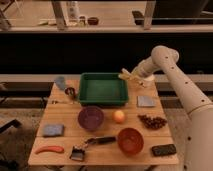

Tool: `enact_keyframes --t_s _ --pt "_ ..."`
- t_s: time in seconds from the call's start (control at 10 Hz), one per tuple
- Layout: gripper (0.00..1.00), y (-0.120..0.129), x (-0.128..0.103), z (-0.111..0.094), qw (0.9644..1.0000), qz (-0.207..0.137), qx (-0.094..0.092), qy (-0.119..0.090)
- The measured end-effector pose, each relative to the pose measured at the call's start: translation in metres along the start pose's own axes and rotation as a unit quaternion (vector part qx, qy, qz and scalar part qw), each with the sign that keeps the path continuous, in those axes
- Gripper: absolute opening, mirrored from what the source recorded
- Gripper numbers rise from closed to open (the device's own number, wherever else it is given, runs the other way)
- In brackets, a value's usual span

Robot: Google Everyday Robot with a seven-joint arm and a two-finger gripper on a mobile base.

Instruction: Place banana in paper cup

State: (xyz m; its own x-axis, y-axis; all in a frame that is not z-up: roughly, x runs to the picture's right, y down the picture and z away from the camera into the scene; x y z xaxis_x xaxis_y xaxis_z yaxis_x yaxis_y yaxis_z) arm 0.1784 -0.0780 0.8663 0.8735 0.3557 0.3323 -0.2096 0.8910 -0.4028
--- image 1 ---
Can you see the black phone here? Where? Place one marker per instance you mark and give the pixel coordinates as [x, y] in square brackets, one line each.
[163, 150]

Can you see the grey sponge right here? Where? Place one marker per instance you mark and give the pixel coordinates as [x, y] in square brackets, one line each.
[145, 101]

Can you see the orange carrot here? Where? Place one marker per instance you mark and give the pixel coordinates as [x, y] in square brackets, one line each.
[56, 149]

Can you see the black handled spatula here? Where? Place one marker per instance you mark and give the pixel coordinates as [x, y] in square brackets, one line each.
[78, 152]

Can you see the green plastic tray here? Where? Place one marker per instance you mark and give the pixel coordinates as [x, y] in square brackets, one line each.
[102, 89]

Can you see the purple bowl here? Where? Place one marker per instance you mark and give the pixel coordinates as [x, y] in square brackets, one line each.
[90, 118]

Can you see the white bottle on shelf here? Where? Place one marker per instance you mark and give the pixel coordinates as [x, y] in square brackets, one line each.
[73, 11]

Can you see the orange-red bowl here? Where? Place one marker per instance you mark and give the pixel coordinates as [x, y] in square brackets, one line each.
[130, 141]

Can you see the yellow apple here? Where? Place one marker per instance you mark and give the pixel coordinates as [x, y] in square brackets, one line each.
[119, 116]

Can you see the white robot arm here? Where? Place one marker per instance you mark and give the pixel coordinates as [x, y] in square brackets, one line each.
[199, 146]

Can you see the bunch of dark grapes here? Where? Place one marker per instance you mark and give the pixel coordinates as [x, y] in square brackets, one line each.
[152, 123]

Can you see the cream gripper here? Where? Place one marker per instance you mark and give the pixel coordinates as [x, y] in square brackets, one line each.
[133, 75]

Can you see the small jar on shelf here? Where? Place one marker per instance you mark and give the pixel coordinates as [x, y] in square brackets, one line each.
[82, 21]

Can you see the dark bowl on shelf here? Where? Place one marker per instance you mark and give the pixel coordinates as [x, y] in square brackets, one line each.
[93, 21]

